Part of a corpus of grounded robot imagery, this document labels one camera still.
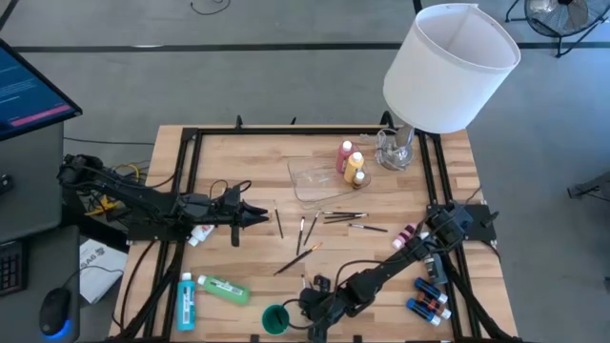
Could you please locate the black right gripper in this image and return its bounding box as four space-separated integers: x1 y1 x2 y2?
297 273 345 343

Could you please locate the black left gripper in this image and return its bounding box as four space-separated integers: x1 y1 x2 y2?
182 185 272 249

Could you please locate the black brush orange ferrule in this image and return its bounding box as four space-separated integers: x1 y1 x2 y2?
273 242 324 277

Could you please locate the clear plastic bin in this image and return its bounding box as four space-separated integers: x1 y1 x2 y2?
286 152 373 210

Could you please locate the red paint bottle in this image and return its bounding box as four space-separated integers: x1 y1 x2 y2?
335 139 355 174

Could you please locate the yellow paint bottle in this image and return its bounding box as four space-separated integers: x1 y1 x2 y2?
342 151 366 185

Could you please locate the white paint bottle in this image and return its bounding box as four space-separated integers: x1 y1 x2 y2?
187 224 216 249

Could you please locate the green paint bottle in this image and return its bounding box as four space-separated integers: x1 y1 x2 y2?
196 273 253 307

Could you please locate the small pink paint bottle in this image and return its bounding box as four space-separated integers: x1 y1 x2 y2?
391 222 420 251

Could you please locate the turquoise paint bottle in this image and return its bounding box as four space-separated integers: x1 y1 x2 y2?
175 272 197 333

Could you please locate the teal plastic cup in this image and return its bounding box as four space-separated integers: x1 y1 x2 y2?
260 303 293 336

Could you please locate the white paper booklet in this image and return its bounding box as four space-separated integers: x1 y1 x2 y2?
78 237 129 306

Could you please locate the dark grey desk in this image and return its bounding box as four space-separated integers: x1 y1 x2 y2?
0 223 82 343

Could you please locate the black computer mouse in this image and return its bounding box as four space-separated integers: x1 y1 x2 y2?
37 286 73 340

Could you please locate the black keyboard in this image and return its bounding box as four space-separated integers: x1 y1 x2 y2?
0 240 28 297

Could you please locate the computer monitor blue screen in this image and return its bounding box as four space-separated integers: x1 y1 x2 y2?
0 38 84 143

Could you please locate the black stand foot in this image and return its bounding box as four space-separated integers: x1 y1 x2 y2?
566 171 610 218

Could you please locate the black floor fan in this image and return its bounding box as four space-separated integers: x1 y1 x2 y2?
504 0 610 59

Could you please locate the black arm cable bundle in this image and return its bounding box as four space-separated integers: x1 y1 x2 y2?
440 242 523 343
112 237 185 343

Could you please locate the yellow cable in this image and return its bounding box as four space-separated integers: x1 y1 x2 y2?
85 161 144 216

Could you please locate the black floor cable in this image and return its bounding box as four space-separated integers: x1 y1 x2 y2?
189 0 233 17

